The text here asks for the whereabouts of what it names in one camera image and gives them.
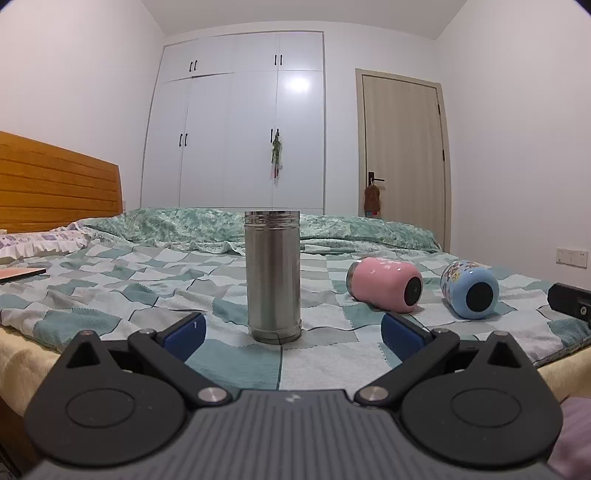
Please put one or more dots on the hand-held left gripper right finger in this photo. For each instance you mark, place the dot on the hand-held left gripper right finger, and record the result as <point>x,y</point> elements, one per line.
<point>400,338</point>

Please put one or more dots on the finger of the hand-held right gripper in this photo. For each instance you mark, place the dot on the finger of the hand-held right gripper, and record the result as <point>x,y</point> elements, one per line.
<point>571,302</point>

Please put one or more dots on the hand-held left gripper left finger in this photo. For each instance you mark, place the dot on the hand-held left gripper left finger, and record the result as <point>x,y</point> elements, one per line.
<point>187,336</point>

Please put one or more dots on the pink cup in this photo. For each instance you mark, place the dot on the pink cup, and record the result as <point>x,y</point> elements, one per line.
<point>381,284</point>

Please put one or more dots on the blue cartoon print cup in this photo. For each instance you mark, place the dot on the blue cartoon print cup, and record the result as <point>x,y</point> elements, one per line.
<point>461,281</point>

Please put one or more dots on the stainless steel cup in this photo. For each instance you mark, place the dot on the stainless steel cup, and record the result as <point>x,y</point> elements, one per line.
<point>272,277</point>

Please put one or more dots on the green checkered blanket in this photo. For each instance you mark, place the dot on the green checkered blanket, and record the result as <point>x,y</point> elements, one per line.
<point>138,286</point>

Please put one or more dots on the green floral duvet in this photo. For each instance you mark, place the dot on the green floral duvet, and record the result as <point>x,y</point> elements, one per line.
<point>184,226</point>

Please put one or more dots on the pink cloth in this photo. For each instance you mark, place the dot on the pink cloth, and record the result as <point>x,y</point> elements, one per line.
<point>577,438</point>

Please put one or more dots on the brown plush toy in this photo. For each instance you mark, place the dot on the brown plush toy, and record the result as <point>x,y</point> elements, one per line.
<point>372,198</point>

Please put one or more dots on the yellow bed sheet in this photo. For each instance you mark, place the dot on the yellow bed sheet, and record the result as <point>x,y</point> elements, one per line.
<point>18,364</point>

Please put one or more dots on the purple floral pillow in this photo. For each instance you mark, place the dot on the purple floral pillow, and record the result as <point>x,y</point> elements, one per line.
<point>41,240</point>

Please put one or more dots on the flat pink book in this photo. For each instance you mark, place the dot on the flat pink book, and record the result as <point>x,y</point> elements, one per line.
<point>18,275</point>

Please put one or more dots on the wooden bed headboard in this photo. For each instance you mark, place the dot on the wooden bed headboard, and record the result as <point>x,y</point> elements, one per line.
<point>55,189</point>

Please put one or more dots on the white wardrobe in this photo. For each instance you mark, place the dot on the white wardrobe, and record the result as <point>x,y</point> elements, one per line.
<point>207,138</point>

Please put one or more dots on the beige door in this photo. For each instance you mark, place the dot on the beige door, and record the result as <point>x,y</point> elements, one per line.
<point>401,138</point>

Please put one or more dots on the green hanging ornament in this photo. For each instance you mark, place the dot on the green hanging ornament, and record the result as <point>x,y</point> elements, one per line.
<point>276,152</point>

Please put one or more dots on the white wall switch panel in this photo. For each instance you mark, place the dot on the white wall switch panel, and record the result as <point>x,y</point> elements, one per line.
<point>572,256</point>

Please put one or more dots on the wooden bed side rail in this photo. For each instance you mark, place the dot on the wooden bed side rail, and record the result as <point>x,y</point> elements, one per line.
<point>9,429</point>

